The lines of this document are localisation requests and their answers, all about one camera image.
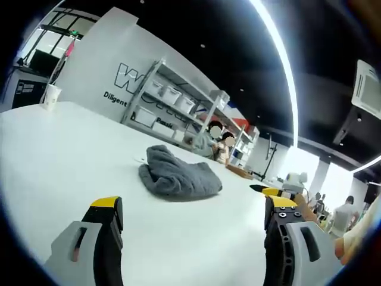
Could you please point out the grey towel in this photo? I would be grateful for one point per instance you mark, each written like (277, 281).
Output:
(178, 175)

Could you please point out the person's right hand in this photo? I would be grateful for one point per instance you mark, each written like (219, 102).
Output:
(306, 208)

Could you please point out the wooden tray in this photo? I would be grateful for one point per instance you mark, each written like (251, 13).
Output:
(239, 172)

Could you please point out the black tripod stand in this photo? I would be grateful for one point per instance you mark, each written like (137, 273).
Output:
(269, 162)

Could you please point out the grey metal shelf rack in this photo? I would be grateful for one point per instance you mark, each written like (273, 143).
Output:
(190, 101)

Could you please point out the white storage bin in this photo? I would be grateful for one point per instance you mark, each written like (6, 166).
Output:
(155, 86)
(185, 103)
(146, 116)
(171, 93)

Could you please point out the ceiling air conditioner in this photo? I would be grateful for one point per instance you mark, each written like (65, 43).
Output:
(367, 89)

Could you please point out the curved ceiling light strip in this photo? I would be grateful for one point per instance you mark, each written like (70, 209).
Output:
(285, 59)

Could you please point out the white paper cup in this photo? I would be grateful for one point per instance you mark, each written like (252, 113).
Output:
(52, 96)

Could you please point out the black sign cabinet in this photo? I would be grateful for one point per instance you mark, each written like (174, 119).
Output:
(28, 90)

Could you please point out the black monitor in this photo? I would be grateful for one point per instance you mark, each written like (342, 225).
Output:
(44, 61)

